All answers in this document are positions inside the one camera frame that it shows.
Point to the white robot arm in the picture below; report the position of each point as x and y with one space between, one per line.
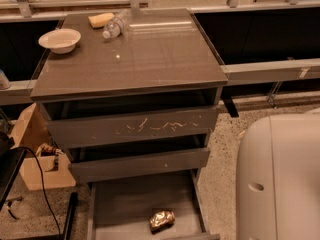
278 179

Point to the grey drawer cabinet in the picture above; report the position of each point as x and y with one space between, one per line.
163 61

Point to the top grey drawer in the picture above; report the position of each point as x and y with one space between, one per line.
112 129

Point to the grey drawer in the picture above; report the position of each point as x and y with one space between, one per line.
117 168
121 209
112 129

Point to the middle grey drawer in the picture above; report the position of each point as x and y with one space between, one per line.
117 168

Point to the bottom grey drawer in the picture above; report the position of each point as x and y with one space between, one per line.
121 209

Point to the clear plastic water bottle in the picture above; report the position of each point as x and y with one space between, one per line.
117 25

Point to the yellow sponge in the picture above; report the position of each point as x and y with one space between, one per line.
98 21

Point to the black floor stand bar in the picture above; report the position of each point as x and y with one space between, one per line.
70 216

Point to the white bowl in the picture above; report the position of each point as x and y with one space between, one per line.
60 41

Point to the cardboard box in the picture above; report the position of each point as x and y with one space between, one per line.
50 168

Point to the black equipment at left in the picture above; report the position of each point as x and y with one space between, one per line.
10 162

